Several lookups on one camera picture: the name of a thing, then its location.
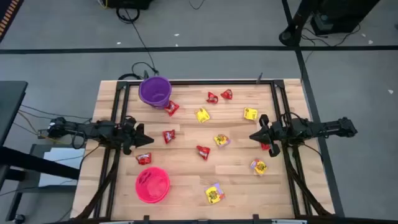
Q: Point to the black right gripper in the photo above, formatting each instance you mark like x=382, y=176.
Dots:
x=275, y=132

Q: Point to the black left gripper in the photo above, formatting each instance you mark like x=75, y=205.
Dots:
x=129, y=137

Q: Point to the yellow sour candy packet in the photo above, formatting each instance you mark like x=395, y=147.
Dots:
x=259, y=167
x=221, y=140
x=214, y=194

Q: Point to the red candy packet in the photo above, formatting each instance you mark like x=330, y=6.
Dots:
x=212, y=99
x=227, y=94
x=203, y=152
x=172, y=108
x=144, y=159
x=168, y=136
x=265, y=147

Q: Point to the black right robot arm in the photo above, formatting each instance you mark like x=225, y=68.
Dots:
x=323, y=128

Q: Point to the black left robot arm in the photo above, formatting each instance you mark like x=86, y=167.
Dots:
x=93, y=130

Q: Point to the plain yellow candy packet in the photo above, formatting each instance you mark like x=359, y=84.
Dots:
x=250, y=114
x=202, y=115

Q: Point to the pink halloween bucket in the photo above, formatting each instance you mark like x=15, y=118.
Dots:
x=152, y=185

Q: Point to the purple halloween bucket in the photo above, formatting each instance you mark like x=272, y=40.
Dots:
x=155, y=90

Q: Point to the black desk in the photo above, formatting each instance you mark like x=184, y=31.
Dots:
x=11, y=105

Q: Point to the black equipment case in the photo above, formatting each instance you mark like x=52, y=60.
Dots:
x=129, y=3

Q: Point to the black equipment box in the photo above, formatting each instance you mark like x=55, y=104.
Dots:
x=335, y=18

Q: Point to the black orange striped mat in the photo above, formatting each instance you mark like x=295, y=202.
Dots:
x=7, y=18

